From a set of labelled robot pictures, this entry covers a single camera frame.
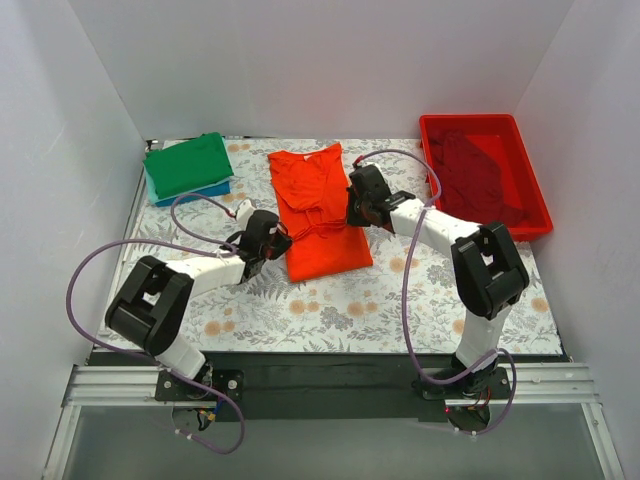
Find orange t shirt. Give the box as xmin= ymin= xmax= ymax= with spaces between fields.
xmin=268 ymin=143 xmax=373 ymax=283

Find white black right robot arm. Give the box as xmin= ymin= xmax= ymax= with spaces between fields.
xmin=347 ymin=163 xmax=529 ymax=385

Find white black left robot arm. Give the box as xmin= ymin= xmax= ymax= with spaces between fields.
xmin=105 ymin=209 xmax=293 ymax=380

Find folded blue t shirt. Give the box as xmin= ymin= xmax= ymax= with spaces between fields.
xmin=144 ymin=172 xmax=231 ymax=207

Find dark red t shirt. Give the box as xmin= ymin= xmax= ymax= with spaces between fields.
xmin=428 ymin=130 xmax=526 ymax=227

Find folded green t shirt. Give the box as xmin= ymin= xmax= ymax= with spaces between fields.
xmin=143 ymin=132 xmax=234 ymax=200

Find red plastic bin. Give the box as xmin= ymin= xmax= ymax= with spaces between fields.
xmin=419 ymin=113 xmax=553 ymax=242

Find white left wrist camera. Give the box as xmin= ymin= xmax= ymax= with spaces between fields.
xmin=235 ymin=198 xmax=257 ymax=227

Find aluminium frame rail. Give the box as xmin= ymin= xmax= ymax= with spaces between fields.
xmin=63 ymin=366 xmax=159 ymax=407

